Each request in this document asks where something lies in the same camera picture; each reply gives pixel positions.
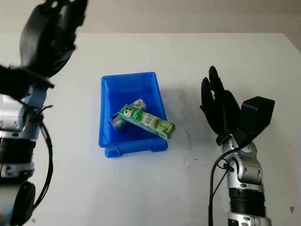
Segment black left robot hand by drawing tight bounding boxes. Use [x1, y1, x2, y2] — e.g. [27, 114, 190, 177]
[18, 0, 89, 79]

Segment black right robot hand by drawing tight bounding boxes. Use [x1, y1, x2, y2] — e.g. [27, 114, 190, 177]
[199, 65, 242, 146]

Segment green white milk carton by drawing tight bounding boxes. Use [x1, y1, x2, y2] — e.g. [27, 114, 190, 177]
[118, 103, 176, 141]

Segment silver printed can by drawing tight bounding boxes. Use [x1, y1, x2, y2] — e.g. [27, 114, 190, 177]
[109, 100, 147, 130]

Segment blue plastic tray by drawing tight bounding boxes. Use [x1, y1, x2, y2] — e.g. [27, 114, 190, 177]
[97, 71, 169, 160]

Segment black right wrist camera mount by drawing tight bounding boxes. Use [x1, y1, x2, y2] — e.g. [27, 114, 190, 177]
[235, 96, 276, 148]

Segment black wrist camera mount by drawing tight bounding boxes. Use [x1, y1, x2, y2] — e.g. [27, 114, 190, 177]
[0, 63, 55, 100]
[235, 96, 276, 148]

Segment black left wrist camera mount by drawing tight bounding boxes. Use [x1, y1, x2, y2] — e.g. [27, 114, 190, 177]
[0, 63, 55, 100]

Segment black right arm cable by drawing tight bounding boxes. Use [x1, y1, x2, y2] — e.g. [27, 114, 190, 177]
[207, 147, 238, 226]

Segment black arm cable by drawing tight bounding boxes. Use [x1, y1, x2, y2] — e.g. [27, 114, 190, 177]
[207, 147, 238, 226]
[22, 105, 54, 214]

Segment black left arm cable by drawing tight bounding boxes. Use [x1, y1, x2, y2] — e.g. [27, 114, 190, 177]
[22, 105, 54, 214]

